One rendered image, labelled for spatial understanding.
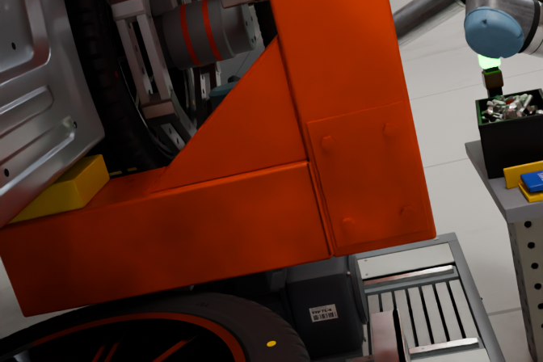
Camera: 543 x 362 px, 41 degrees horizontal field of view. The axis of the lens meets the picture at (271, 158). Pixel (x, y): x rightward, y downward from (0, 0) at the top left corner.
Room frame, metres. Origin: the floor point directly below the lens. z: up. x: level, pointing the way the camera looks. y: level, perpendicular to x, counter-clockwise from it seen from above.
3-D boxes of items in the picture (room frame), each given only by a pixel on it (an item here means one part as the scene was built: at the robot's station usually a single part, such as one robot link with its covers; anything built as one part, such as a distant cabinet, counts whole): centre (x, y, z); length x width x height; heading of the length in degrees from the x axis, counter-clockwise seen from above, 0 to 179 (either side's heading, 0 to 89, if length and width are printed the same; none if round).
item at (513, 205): (1.38, -0.50, 0.44); 0.43 x 0.17 x 0.03; 171
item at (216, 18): (1.63, 0.07, 0.85); 0.21 x 0.14 x 0.14; 81
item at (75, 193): (1.16, 0.36, 0.70); 0.14 x 0.14 x 0.05; 81
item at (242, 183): (1.13, 0.19, 0.69); 0.52 x 0.17 x 0.35; 81
